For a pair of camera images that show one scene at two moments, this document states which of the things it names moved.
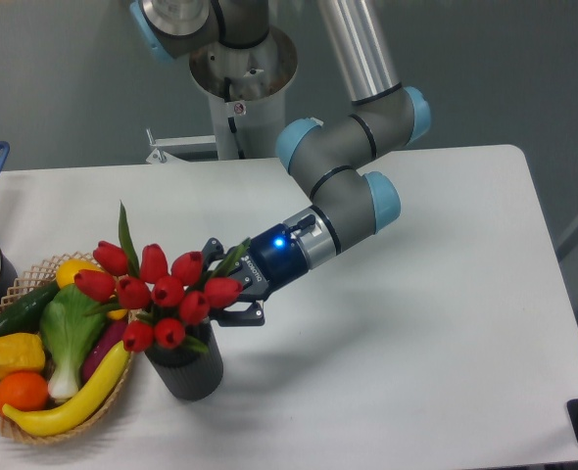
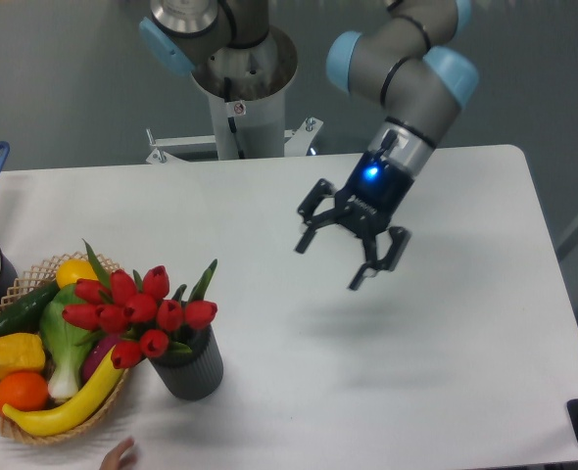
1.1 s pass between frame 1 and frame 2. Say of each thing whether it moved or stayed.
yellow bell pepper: stayed
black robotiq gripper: moved
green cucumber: stayed
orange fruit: stayed
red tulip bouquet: moved
